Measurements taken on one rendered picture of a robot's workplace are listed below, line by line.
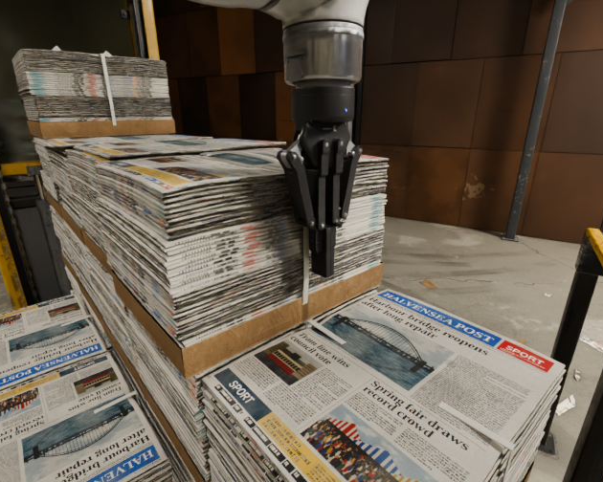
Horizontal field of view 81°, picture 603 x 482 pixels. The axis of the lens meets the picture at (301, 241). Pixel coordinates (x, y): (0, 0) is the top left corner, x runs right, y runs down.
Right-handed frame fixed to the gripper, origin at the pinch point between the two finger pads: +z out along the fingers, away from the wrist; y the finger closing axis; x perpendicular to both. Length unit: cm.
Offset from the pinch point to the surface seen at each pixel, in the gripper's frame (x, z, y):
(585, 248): 14, 20, -95
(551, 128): -67, -7, -347
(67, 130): -90, -15, 12
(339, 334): 2.2, 12.8, -1.3
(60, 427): -34, 35, 32
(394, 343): 8.8, 13.1, -5.5
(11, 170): -151, 0, 25
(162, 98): -90, -24, -16
